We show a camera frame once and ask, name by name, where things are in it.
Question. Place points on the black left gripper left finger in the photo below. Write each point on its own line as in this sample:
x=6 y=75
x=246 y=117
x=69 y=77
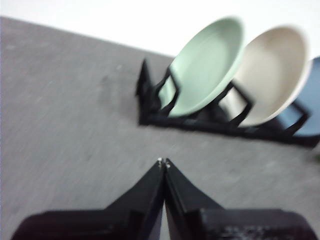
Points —
x=130 y=220

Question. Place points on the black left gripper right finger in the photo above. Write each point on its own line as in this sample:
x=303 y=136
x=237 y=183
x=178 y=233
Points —
x=200 y=222

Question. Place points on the green plate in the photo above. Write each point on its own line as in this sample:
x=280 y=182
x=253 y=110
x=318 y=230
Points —
x=205 y=62

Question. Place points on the black plate rack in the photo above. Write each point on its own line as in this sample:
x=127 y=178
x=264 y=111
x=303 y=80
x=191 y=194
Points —
x=200 y=125

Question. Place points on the beige plate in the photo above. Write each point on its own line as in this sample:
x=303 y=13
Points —
x=270 y=75

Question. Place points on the blue plate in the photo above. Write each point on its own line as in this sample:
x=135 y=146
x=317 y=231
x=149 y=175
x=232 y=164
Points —
x=312 y=100

